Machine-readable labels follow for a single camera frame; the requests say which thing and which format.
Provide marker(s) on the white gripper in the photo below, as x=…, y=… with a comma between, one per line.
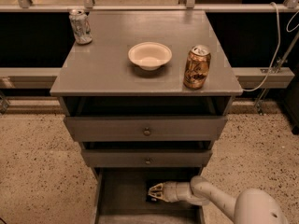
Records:
x=171, y=191

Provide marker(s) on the black rxbar chocolate bar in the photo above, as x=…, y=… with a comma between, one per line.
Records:
x=149, y=184

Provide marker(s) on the orange soda can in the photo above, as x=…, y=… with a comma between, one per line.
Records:
x=197, y=67

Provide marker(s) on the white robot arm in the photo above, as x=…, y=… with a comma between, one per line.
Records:
x=251, y=206

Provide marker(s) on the grey bottom drawer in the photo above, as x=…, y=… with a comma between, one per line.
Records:
x=121, y=198

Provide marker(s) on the grey drawer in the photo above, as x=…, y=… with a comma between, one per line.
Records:
x=136, y=158
x=121, y=198
x=113, y=129

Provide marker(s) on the round top drawer knob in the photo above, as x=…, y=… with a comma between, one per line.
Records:
x=147, y=132

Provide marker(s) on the grey drawer cabinet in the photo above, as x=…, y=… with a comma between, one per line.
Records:
x=99, y=80

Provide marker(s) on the grey middle drawer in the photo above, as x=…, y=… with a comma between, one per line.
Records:
x=136, y=158

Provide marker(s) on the grey top drawer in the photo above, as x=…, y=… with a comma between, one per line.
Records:
x=113, y=129

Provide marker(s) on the white paper bowl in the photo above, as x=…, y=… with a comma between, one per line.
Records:
x=150, y=56

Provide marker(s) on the white green soda can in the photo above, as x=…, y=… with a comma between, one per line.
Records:
x=80, y=26

